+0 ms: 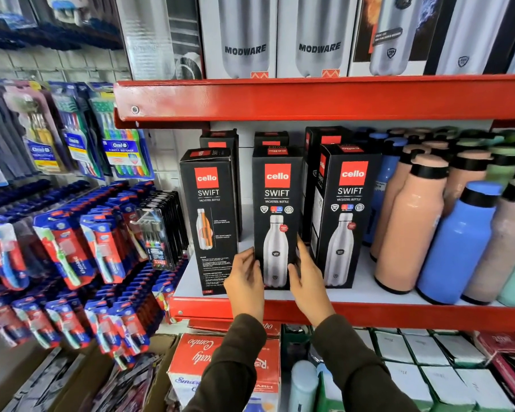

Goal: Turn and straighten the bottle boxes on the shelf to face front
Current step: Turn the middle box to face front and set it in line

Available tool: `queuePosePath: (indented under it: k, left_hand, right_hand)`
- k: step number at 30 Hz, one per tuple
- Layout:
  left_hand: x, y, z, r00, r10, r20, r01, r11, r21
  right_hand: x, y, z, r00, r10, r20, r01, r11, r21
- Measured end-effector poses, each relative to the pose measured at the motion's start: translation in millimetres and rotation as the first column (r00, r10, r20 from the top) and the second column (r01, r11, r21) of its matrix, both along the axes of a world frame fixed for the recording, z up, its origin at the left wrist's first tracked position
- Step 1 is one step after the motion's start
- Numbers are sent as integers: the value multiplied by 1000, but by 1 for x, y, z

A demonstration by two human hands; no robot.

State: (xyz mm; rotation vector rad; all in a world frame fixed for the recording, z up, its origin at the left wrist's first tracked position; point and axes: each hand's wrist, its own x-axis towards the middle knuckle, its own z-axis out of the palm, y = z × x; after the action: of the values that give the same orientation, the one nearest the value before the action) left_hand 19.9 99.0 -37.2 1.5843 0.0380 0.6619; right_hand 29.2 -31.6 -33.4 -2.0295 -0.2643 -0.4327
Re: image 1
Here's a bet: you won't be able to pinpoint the person's left hand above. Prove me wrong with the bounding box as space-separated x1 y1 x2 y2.
223 247 266 324

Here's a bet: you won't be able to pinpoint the person's right hand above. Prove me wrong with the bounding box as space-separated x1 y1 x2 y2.
287 235 336 327

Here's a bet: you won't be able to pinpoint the black Cello box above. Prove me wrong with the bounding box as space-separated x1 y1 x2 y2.
310 143 383 290
179 148 240 296
252 145 303 290

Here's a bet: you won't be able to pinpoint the row black Cello boxes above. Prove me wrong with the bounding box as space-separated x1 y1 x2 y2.
199 126 352 243

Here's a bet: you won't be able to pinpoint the red metal shelf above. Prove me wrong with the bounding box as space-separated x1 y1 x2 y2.
113 74 515 333

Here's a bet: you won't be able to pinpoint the person's left forearm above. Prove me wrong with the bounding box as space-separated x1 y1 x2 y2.
182 314 268 412

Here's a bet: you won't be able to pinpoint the person's right forearm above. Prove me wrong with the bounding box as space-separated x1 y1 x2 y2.
311 314 419 412

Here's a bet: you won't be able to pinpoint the brown cardboard box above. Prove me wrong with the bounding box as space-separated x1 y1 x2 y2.
47 334 181 412

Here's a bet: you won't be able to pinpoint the white steel bottle box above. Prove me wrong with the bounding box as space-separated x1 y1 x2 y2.
276 0 359 78
197 0 279 80

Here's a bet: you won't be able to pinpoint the flat red carton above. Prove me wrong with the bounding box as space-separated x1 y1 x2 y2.
188 319 282 338

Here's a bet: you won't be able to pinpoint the red white carton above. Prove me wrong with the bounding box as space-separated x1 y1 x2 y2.
167 333 282 412

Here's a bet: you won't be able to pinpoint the pale blue bottle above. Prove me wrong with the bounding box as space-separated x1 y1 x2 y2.
288 360 319 412

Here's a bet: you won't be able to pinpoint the stack of black toothbrush packs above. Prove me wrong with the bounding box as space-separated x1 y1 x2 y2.
130 191 189 272

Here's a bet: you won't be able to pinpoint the group of white green boxes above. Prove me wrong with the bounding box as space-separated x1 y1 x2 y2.
315 328 515 412

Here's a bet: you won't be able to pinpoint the group of coloured bottles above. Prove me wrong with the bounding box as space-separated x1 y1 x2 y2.
354 126 515 307

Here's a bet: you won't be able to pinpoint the pile of dark packets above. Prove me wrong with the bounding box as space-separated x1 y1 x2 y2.
8 347 168 412

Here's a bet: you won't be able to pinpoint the group of red blue toothbrush packs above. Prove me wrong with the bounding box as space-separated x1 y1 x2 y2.
0 180 189 370

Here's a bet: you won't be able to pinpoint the colourful toothbrush multipack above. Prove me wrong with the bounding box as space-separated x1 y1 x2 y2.
88 83 155 181

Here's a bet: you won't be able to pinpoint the blue toothbrush multipack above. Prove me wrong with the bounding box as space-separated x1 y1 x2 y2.
51 81 108 181

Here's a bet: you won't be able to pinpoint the pink yellow toothbrush pack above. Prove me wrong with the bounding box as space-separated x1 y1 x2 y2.
4 81 69 175

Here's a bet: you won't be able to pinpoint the hanging Oral-B toothbrush packs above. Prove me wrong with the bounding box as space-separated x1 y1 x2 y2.
0 42 207 193

